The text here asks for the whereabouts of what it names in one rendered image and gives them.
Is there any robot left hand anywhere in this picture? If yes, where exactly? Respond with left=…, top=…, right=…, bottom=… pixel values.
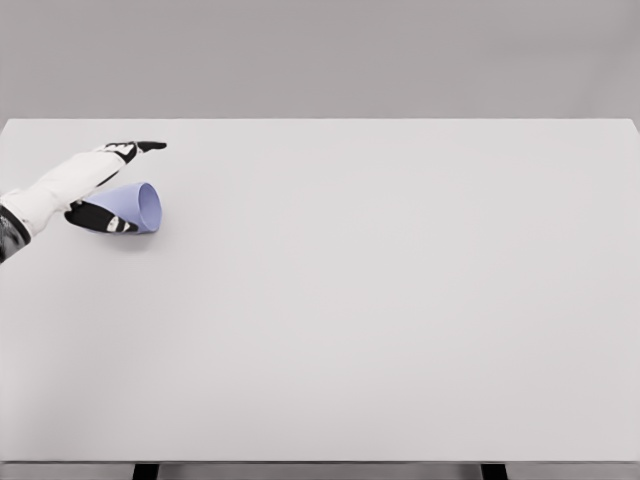
left=36, top=140, right=168, bottom=234

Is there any light purple cup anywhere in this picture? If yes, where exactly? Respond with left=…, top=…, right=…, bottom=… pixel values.
left=82, top=181, right=164, bottom=236

